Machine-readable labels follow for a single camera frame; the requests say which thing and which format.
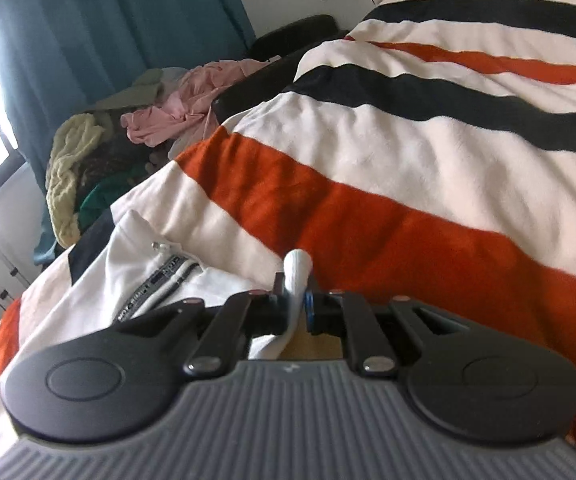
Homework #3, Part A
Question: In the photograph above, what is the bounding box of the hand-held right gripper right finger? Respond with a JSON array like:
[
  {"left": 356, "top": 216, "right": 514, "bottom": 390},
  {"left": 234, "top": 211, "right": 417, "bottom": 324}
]
[{"left": 303, "top": 289, "right": 471, "bottom": 378}]

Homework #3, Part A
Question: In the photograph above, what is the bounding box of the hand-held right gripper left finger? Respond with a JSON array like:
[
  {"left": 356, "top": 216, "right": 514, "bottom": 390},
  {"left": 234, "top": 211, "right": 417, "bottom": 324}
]
[{"left": 110, "top": 272, "right": 292, "bottom": 378}]

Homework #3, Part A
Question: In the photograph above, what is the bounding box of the orange black striped blanket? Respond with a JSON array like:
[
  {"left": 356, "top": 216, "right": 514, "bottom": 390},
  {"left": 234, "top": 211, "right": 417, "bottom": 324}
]
[{"left": 0, "top": 0, "right": 576, "bottom": 467}]

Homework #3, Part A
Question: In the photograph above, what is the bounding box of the green garment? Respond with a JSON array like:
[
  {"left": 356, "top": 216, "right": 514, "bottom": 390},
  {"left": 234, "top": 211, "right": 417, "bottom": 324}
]
[{"left": 79, "top": 175, "right": 145, "bottom": 234}]

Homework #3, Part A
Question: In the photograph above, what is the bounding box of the dark patterned garment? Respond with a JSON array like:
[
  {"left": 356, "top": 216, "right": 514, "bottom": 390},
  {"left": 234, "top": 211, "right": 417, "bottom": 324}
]
[{"left": 85, "top": 110, "right": 170, "bottom": 187}]

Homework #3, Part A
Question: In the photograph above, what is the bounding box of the light blue cloth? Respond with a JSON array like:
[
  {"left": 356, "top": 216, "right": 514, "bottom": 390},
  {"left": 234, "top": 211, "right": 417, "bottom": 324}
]
[{"left": 32, "top": 195, "right": 67, "bottom": 267}]

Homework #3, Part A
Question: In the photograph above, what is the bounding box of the pale yellow knit blanket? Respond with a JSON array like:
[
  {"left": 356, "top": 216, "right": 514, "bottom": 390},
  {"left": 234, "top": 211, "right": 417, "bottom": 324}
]
[{"left": 45, "top": 112, "right": 112, "bottom": 249}]

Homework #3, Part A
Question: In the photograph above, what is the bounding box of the olive grey garment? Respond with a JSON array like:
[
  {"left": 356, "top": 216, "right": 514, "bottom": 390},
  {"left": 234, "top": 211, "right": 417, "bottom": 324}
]
[{"left": 95, "top": 66, "right": 190, "bottom": 112}]

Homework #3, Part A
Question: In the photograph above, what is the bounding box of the dark sofa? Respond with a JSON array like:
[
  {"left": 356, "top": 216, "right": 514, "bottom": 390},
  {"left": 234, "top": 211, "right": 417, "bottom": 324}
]
[{"left": 215, "top": 14, "right": 350, "bottom": 122}]

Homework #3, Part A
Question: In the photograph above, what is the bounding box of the blue curtain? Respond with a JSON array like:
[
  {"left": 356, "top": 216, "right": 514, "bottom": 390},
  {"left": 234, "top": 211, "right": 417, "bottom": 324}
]
[{"left": 0, "top": 0, "right": 257, "bottom": 197}]

